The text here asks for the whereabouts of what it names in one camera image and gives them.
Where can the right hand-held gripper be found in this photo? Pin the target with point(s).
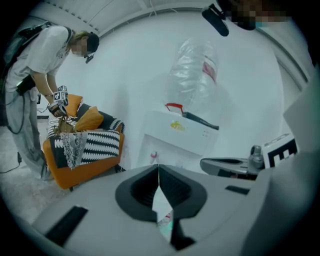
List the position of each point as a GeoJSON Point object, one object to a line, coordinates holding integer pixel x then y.
{"type": "Point", "coordinates": [280, 152]}

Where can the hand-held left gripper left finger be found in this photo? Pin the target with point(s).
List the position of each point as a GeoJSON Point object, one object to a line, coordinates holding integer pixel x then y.
{"type": "Point", "coordinates": [100, 212]}

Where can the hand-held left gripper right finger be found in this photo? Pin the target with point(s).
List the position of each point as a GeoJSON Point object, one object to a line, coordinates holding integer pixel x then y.
{"type": "Point", "coordinates": [212, 212]}

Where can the black rectangular box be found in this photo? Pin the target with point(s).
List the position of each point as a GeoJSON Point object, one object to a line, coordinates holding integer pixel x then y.
{"type": "Point", "coordinates": [200, 121]}

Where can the small packet in jaws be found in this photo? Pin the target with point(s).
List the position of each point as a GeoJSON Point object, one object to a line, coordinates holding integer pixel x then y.
{"type": "Point", "coordinates": [167, 215]}

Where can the orange sofa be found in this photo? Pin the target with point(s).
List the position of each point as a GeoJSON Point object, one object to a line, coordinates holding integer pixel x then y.
{"type": "Point", "coordinates": [75, 175]}

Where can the white water dispenser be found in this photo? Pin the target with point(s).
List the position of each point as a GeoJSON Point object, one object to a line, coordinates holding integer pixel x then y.
{"type": "Point", "coordinates": [180, 140]}

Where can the black white striped blanket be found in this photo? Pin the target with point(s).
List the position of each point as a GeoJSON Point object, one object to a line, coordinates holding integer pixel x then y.
{"type": "Point", "coordinates": [100, 145]}

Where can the grey fringed throw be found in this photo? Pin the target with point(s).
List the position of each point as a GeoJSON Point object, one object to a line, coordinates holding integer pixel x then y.
{"type": "Point", "coordinates": [72, 150]}

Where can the large clear water bottle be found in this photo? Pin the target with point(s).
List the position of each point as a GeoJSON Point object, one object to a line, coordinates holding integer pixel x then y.
{"type": "Point", "coordinates": [192, 80]}

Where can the brown handbag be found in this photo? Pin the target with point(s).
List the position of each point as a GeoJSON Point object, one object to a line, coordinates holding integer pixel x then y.
{"type": "Point", "coordinates": [67, 126]}

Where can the orange cushion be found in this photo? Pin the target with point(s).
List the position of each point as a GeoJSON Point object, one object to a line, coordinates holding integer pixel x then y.
{"type": "Point", "coordinates": [90, 120]}
{"type": "Point", "coordinates": [75, 105]}

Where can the black waist pack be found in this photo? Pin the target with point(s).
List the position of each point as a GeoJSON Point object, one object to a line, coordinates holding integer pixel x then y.
{"type": "Point", "coordinates": [25, 85]}

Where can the person's head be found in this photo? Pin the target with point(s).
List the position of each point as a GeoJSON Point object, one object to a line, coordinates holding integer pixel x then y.
{"type": "Point", "coordinates": [260, 12]}

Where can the black backpack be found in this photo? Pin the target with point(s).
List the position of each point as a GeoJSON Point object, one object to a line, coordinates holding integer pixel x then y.
{"type": "Point", "coordinates": [20, 42]}

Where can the person's head camera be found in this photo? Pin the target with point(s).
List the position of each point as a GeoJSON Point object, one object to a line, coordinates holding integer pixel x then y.
{"type": "Point", "coordinates": [216, 21]}
{"type": "Point", "coordinates": [89, 57]}

